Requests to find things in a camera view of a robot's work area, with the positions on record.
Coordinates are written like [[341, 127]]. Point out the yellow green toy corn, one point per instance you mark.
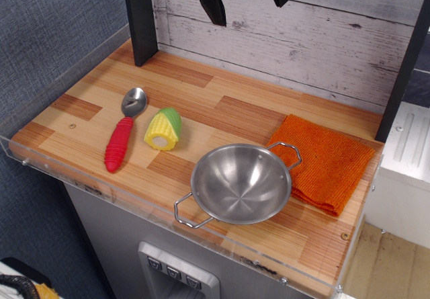
[[164, 130]]

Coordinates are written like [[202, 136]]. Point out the orange cloth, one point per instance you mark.
[[332, 163]]

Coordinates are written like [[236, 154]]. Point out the clear acrylic table guard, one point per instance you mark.
[[229, 85]]

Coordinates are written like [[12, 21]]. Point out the white toy sink unit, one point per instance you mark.
[[398, 201]]

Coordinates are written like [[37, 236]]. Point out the grey toy fridge cabinet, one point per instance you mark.
[[115, 234]]

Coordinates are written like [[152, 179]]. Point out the silver dispenser button panel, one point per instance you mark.
[[169, 276]]

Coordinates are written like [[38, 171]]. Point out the yellow object bottom left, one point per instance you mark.
[[45, 292]]

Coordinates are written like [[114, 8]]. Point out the dark left upright post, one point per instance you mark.
[[142, 30]]

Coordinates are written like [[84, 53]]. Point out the dark upright post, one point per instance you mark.
[[405, 71], [142, 30]]

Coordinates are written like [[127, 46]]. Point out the red handled metal spoon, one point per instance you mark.
[[133, 104]]

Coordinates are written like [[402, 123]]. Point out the dark right upright post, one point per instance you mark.
[[405, 71]]

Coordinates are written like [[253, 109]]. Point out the steel bowl with handles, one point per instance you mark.
[[242, 184]]

